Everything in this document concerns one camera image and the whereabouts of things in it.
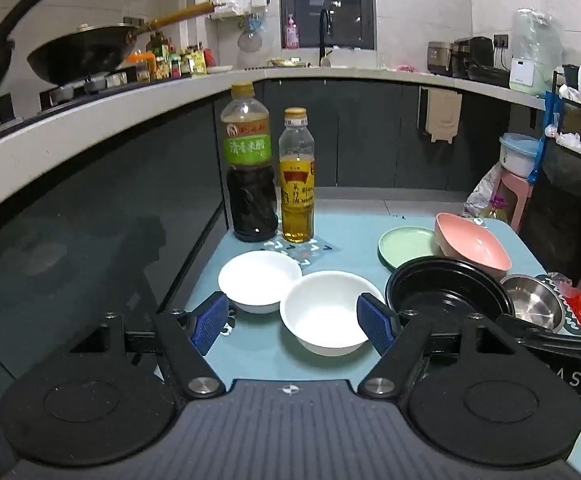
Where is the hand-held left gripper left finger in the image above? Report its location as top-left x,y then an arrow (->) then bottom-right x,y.
68,291 -> 230,401

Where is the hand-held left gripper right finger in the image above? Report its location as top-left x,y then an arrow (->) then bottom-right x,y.
357,292 -> 517,400

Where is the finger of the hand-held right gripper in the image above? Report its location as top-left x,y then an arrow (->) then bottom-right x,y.
495,313 -> 581,348

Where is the stainless steel bowl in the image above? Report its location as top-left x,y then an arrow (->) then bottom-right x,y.
501,274 -> 566,333

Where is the large white bowl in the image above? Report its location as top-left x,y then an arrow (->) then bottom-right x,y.
279,270 -> 386,357

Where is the small white bowl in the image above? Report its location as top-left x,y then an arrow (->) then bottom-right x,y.
218,251 -> 304,315

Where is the green plate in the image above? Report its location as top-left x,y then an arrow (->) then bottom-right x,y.
378,226 -> 442,271

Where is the pink square bowl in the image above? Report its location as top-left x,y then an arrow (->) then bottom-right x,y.
434,212 -> 513,281

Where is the blue printed tablecloth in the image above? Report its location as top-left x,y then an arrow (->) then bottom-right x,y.
155,208 -> 581,466

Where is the dark vinegar bottle green label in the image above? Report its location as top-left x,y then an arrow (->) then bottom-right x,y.
219,82 -> 279,243

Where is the black storage rack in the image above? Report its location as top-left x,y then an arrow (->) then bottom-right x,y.
518,65 -> 581,288

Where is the yellow oil jug purple cap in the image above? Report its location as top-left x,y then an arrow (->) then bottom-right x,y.
481,197 -> 509,224

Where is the yellow oil bottle red label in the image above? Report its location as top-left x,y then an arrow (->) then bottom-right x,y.
278,106 -> 317,244

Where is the pink plastic stool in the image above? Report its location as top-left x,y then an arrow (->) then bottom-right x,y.
493,167 -> 534,232

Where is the floral plastic bag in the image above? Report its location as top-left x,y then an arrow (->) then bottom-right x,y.
463,162 -> 504,219

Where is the white container with blue lid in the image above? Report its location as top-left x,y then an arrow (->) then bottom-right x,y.
499,132 -> 544,179

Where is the small white plastic bag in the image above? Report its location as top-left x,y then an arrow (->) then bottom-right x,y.
555,131 -> 581,157

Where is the kitchen counter with dark cabinets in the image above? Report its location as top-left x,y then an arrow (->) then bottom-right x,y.
0,66 -> 549,376

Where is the beige hanging bin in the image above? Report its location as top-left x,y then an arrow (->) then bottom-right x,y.
418,86 -> 464,144

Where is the row of seasoning bottles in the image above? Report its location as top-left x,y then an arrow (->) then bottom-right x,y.
145,32 -> 207,81

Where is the black flat appliance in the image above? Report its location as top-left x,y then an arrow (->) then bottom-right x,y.
468,64 -> 511,89

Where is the orange lid container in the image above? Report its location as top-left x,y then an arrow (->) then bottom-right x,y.
128,51 -> 152,84

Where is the silver rice cooker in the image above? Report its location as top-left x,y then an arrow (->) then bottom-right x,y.
427,41 -> 454,77

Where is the plastic-covered white appliance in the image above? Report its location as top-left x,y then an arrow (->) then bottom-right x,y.
509,8 -> 564,97

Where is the black air fryer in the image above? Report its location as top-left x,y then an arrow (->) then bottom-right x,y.
451,36 -> 495,80

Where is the black faucet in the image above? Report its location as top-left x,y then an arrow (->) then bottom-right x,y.
319,9 -> 334,67

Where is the gas stove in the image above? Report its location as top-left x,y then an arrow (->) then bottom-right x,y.
0,72 -> 131,137

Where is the pink soap bottle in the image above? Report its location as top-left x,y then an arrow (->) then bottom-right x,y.
284,14 -> 300,50

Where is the dark window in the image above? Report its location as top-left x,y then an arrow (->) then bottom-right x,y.
279,0 -> 376,52

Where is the black wok with wooden handle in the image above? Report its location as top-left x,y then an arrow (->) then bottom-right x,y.
27,1 -> 216,86

